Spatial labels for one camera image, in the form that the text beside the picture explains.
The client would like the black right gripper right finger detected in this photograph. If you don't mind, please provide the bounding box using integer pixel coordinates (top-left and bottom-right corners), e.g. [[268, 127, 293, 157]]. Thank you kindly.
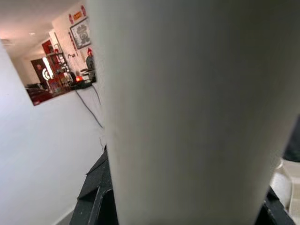
[[254, 185, 298, 225]]

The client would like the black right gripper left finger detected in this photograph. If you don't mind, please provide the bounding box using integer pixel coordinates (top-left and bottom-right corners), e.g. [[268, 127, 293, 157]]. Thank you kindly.
[[74, 145, 119, 225]]

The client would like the white plastic table leg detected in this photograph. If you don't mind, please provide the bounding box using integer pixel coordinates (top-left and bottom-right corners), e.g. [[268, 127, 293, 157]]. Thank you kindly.
[[85, 0, 300, 225]]

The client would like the black device on ledge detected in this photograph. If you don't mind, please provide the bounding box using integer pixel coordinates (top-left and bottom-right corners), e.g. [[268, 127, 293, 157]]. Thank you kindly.
[[70, 79, 97, 91]]

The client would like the red and black display shelf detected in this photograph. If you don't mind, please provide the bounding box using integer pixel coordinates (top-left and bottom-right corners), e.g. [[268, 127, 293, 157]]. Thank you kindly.
[[42, 39, 71, 92]]

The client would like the black wall cable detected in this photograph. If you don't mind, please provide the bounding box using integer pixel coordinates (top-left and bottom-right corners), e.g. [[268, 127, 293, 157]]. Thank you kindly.
[[75, 90, 104, 129]]

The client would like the framed wall picture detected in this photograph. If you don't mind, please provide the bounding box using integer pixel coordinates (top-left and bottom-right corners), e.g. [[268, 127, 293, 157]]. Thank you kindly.
[[69, 16, 91, 50]]

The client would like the red paper wall decoration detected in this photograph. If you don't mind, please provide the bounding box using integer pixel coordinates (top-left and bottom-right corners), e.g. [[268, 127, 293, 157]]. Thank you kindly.
[[68, 4, 86, 22]]

